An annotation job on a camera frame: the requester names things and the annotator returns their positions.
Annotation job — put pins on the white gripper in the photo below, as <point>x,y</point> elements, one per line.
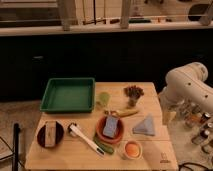
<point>168,114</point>

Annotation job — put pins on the grey-blue towel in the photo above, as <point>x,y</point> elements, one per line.
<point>145,127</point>

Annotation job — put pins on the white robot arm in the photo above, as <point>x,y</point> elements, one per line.
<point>185,83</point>

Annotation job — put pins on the dried flower bouquet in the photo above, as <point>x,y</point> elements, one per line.
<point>133,93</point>

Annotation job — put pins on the yellow banana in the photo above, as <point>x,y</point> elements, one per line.
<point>121,113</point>

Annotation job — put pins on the cup with orange liquid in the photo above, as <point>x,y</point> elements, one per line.
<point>132,150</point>

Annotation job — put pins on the green cup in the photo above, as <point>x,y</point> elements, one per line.
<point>103,99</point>

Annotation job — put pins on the orange bowl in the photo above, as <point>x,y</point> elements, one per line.
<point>119,132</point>

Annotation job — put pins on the green cucumber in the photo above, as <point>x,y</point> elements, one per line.
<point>106,148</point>

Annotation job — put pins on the green plastic tray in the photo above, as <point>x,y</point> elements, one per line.
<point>69,95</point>

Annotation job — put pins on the wooden block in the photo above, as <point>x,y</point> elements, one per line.
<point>50,134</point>

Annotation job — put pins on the black round plate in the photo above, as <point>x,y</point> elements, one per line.
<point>41,134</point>

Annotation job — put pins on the black stand pole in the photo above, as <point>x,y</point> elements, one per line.
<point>15,159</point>

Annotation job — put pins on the white handled brush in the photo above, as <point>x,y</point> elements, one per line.
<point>74,130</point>

